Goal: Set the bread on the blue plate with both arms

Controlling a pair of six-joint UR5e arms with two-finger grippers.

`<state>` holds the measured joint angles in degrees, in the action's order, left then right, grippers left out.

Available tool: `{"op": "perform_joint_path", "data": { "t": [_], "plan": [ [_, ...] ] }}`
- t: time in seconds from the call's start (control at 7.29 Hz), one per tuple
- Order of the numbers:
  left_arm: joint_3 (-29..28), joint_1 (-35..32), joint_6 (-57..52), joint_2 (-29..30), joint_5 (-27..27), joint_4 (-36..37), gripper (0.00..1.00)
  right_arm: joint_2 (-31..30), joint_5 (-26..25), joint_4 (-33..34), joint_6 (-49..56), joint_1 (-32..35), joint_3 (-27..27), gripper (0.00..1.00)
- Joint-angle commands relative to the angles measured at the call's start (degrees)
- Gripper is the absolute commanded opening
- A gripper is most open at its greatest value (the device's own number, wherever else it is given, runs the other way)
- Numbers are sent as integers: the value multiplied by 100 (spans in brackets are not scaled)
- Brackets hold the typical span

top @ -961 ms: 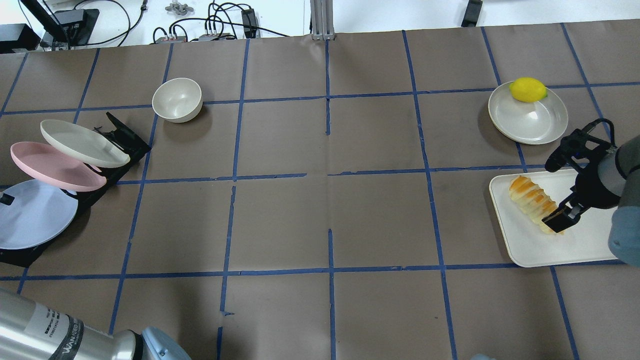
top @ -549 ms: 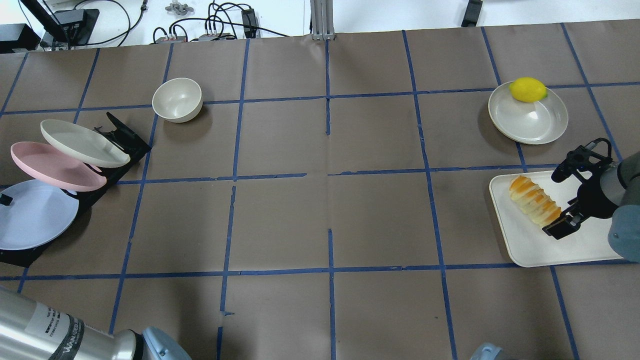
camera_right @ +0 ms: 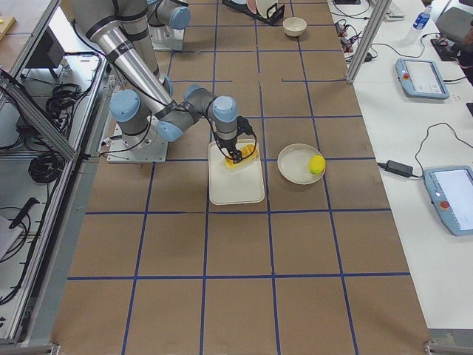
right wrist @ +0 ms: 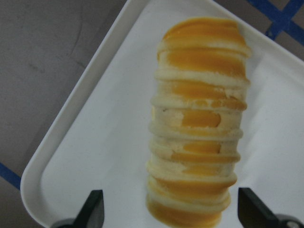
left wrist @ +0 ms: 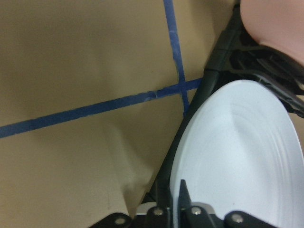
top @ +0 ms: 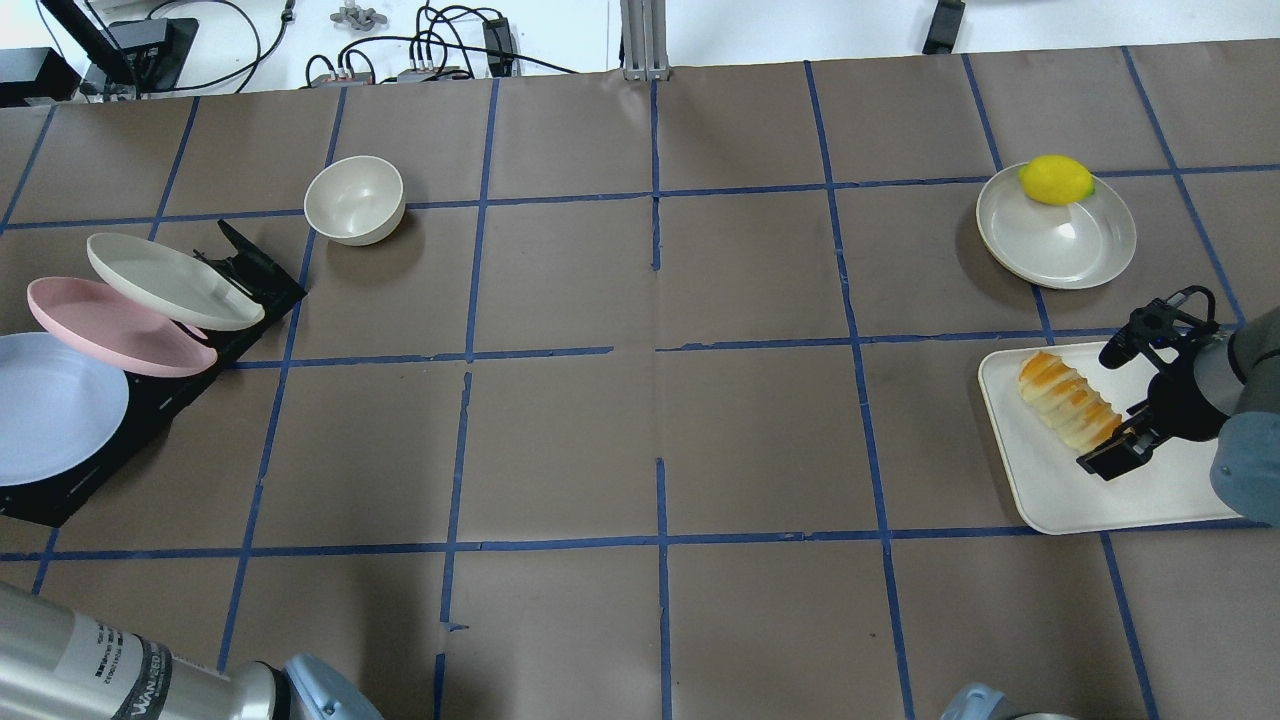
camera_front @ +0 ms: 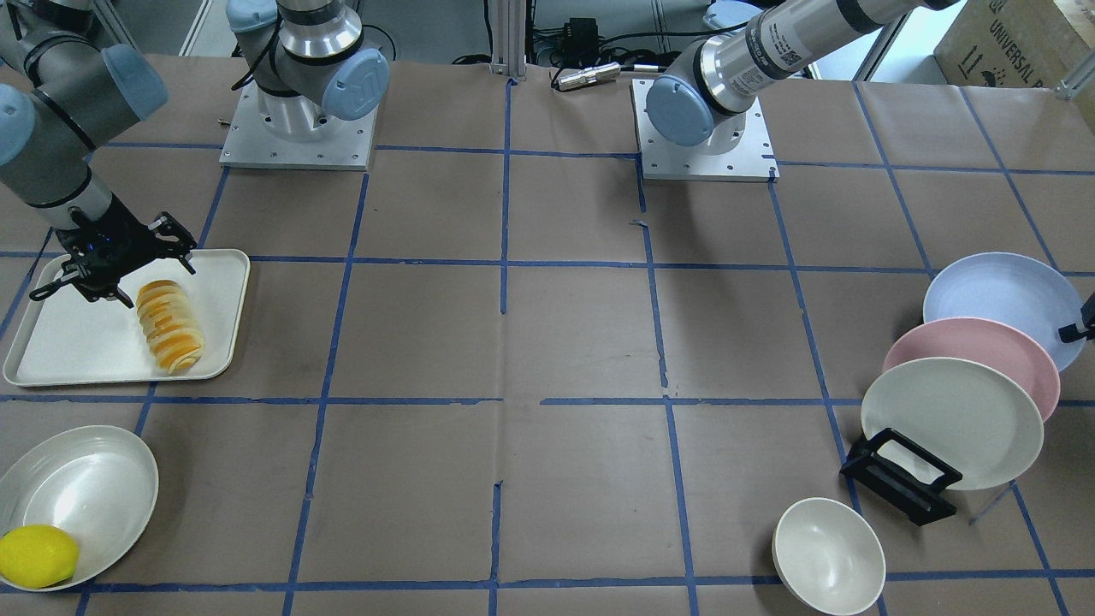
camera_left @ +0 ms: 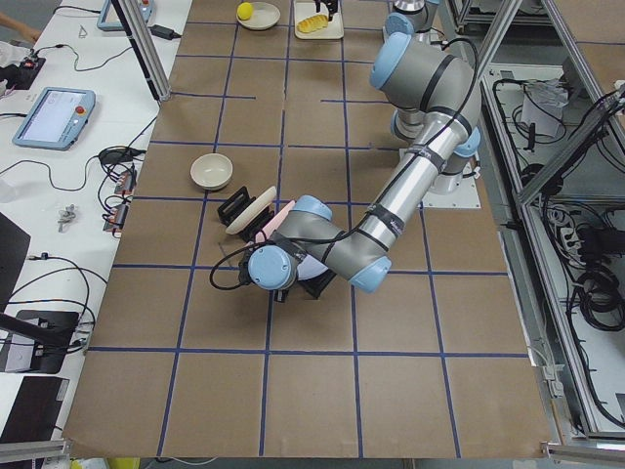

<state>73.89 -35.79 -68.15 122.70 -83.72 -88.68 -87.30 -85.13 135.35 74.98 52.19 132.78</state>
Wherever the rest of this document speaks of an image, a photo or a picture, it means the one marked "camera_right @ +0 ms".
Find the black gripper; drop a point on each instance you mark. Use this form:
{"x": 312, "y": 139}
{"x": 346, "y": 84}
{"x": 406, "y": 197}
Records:
{"x": 226, "y": 143}

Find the orange striped bread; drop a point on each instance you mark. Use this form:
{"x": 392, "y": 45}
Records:
{"x": 249, "y": 153}

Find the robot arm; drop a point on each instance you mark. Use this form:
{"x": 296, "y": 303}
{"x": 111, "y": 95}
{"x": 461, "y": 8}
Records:
{"x": 171, "y": 13}
{"x": 147, "y": 115}

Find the black plate rack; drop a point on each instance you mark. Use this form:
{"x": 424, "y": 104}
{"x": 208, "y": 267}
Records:
{"x": 249, "y": 9}

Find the cream plate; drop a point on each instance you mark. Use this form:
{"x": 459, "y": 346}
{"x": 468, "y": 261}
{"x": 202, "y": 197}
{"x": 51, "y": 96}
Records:
{"x": 266, "y": 8}

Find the white rectangular tray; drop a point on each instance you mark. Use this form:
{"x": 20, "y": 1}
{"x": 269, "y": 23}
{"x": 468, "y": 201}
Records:
{"x": 242, "y": 184}

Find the white shallow bowl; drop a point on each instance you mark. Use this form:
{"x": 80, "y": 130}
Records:
{"x": 293, "y": 163}

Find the yellow lemon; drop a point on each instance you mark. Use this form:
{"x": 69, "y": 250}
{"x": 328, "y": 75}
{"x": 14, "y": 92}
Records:
{"x": 317, "y": 165}

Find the small cream bowl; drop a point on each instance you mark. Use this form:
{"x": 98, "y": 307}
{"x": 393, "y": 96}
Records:
{"x": 294, "y": 26}

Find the black power brick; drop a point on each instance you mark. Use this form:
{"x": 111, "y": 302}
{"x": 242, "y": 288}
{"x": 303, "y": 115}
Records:
{"x": 399, "y": 168}

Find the far teach pendant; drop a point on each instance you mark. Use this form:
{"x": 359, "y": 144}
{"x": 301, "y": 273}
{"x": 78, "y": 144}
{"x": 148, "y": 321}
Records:
{"x": 421, "y": 79}

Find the teach pendant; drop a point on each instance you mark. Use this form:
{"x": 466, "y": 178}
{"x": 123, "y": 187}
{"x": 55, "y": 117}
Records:
{"x": 421, "y": 79}
{"x": 450, "y": 191}

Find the near teach pendant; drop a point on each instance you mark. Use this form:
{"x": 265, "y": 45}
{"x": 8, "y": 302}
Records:
{"x": 450, "y": 191}

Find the water bottle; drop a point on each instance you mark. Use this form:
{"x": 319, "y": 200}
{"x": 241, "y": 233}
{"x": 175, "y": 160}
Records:
{"x": 418, "y": 25}

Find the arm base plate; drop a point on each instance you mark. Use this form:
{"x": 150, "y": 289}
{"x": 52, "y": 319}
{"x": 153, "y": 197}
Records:
{"x": 150, "y": 148}
{"x": 166, "y": 39}

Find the aluminium frame post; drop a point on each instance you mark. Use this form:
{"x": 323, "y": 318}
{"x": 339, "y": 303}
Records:
{"x": 368, "y": 35}

